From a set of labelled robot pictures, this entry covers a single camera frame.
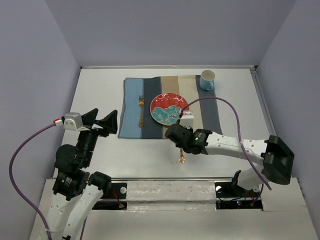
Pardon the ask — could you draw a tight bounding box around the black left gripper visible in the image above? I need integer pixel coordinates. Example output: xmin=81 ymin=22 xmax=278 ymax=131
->
xmin=77 ymin=107 xmax=119 ymax=166

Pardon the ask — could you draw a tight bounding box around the gold spoon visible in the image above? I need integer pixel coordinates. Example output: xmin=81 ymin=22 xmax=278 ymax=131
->
xmin=179 ymin=147 xmax=186 ymax=164

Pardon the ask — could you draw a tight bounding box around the red floral plate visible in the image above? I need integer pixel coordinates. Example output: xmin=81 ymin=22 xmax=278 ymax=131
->
xmin=149 ymin=92 xmax=188 ymax=126

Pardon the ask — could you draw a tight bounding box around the striped blue beige cloth placemat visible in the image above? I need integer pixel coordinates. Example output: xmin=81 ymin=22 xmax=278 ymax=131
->
xmin=118 ymin=75 xmax=222 ymax=140

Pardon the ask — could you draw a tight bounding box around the gold fork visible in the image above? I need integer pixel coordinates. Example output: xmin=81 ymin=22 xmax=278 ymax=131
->
xmin=138 ymin=95 xmax=145 ymax=128

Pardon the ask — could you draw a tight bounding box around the blue white mug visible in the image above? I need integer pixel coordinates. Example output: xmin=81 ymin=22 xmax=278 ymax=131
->
xmin=199 ymin=70 xmax=216 ymax=91

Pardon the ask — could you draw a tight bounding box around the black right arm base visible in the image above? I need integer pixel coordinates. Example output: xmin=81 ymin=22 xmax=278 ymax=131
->
xmin=215 ymin=181 xmax=263 ymax=210

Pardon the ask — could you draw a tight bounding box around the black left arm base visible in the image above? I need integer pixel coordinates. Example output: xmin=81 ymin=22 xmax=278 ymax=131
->
xmin=92 ymin=182 xmax=128 ymax=211

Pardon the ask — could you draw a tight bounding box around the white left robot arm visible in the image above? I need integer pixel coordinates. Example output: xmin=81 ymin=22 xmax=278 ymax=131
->
xmin=43 ymin=108 xmax=118 ymax=240

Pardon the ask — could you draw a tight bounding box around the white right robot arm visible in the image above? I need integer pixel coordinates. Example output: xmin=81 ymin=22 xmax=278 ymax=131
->
xmin=165 ymin=124 xmax=295 ymax=196

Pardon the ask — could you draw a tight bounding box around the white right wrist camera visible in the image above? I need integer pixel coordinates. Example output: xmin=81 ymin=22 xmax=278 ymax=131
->
xmin=179 ymin=110 xmax=194 ymax=129

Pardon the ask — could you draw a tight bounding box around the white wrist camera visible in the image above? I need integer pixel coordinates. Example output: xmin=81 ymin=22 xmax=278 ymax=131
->
xmin=63 ymin=112 xmax=83 ymax=131
xmin=179 ymin=110 xmax=194 ymax=129

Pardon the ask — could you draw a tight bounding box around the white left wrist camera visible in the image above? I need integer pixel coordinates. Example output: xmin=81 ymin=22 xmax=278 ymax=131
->
xmin=63 ymin=112 xmax=83 ymax=131

